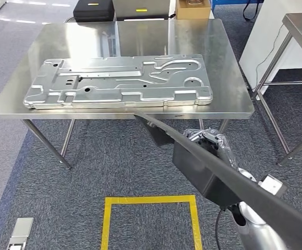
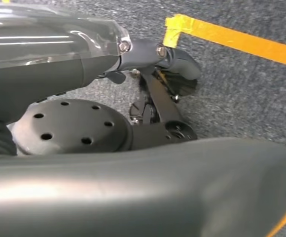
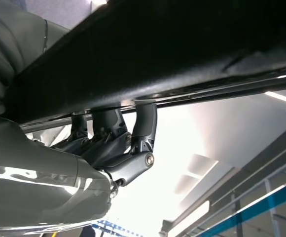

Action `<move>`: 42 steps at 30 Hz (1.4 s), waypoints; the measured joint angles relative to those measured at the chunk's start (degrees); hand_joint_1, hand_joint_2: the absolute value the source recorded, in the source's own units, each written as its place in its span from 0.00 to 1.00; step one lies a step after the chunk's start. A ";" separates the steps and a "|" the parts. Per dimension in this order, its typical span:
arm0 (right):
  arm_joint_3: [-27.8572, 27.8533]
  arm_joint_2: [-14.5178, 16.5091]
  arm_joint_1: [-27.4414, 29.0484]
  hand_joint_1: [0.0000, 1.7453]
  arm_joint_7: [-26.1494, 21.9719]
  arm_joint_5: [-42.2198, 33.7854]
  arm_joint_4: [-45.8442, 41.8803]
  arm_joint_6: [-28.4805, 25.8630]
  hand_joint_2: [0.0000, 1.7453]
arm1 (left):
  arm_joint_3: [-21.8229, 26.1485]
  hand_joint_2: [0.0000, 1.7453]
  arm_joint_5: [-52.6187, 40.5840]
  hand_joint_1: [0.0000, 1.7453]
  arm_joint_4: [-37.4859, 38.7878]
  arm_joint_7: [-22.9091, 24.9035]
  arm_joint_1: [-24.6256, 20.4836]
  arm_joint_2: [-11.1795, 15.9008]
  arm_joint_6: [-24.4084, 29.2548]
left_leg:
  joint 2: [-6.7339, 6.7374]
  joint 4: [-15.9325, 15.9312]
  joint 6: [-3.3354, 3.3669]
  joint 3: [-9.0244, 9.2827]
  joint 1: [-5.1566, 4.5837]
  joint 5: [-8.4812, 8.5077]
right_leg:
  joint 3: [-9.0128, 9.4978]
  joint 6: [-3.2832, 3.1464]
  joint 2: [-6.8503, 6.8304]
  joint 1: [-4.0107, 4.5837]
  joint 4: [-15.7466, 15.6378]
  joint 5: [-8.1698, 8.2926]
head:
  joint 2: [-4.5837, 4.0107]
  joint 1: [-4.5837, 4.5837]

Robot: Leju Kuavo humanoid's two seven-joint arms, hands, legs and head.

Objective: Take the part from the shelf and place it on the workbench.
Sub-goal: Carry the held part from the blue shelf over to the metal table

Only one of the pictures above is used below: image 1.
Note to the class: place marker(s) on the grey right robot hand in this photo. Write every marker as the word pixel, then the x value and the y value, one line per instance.
pixel 223 145

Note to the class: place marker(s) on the black plastic panel part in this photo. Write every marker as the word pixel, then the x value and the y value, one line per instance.
pixel 244 193

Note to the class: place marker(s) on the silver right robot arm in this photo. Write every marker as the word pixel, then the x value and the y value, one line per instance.
pixel 255 227

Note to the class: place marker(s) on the white cabinet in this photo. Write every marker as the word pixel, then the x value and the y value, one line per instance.
pixel 265 45

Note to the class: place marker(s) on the brown cardboard box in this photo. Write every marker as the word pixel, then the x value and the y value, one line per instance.
pixel 192 12

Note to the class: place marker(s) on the blue storage rack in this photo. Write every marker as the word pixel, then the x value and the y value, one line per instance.
pixel 234 2

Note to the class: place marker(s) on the stamped metal plate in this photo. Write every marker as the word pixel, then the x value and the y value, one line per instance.
pixel 101 93

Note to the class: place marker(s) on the grey laptop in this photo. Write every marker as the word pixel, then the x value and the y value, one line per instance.
pixel 140 8

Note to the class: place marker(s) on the black zip case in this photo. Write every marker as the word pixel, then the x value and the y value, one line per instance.
pixel 94 10

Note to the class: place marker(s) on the silver floor outlet box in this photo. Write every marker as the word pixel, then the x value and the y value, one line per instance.
pixel 20 233

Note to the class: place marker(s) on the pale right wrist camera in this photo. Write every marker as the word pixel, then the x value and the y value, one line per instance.
pixel 272 184

